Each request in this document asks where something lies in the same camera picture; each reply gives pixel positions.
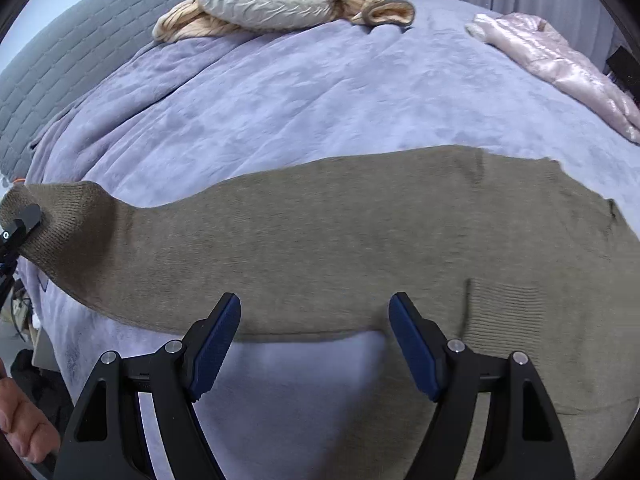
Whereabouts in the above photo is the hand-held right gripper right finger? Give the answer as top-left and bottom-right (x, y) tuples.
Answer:
(388, 291), (576, 480)

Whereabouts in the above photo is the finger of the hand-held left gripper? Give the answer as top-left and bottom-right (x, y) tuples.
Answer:
(0, 204), (43, 281)

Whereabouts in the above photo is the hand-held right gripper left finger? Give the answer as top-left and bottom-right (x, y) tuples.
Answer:
(52, 292), (242, 480)

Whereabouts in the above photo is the olive brown knitted sweater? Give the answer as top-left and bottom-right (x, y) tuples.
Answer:
(0, 144), (640, 480)

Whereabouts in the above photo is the person's left hand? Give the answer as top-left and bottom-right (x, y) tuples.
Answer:
(0, 360), (61, 463)

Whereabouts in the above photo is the dark cloth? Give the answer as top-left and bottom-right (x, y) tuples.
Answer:
(10, 347), (76, 441)

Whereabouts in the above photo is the grey quilted headboard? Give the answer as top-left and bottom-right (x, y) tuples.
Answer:
(0, 0), (211, 176)

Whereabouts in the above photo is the purple plush blanket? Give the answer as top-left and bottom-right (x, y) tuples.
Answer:
(22, 0), (640, 480)

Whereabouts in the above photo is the pink pillow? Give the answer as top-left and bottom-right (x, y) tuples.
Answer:
(465, 11), (640, 143)

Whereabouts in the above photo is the black case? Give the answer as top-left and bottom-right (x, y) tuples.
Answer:
(605, 46), (640, 93)

